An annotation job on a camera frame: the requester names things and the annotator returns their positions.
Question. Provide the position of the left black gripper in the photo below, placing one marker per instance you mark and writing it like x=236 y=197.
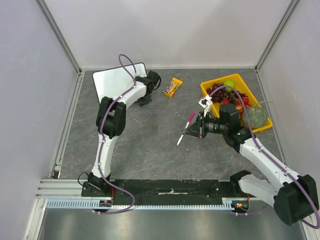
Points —
x=141 y=102

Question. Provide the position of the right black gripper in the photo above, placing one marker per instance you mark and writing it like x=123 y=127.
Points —
x=202 y=127

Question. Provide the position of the pink whiteboard marker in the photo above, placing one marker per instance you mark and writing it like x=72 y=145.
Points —
x=190 y=118

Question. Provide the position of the white whiteboard black frame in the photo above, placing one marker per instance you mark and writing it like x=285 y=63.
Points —
x=113 y=82

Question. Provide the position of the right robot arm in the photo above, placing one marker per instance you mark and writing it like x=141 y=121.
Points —
x=292 y=196

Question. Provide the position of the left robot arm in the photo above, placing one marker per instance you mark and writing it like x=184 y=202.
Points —
x=111 y=122

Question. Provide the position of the yellow candy packet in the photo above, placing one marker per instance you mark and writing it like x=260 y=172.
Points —
x=170 y=90

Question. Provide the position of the purple grape bunch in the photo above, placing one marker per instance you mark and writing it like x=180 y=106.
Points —
x=220 y=95

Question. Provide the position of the light green pear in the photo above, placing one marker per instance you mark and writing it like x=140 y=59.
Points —
x=231 y=85

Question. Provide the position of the yellow plastic tray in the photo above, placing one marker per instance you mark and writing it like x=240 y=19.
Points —
x=241 y=87

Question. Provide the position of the green netted melon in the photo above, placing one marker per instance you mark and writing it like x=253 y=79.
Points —
x=255 y=115

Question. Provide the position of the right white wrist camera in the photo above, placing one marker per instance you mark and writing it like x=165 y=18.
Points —
x=206 y=103

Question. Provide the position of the slotted cable duct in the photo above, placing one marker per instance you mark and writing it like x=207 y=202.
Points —
x=96 y=204

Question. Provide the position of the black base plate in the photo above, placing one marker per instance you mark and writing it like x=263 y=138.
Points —
x=165 y=192

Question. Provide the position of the left aluminium frame post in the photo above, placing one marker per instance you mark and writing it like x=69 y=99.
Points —
x=58 y=34

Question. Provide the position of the aluminium frame post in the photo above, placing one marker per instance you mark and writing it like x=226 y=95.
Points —
x=276 y=34
x=58 y=34

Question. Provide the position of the right aluminium frame post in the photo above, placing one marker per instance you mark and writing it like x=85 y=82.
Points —
x=276 y=34

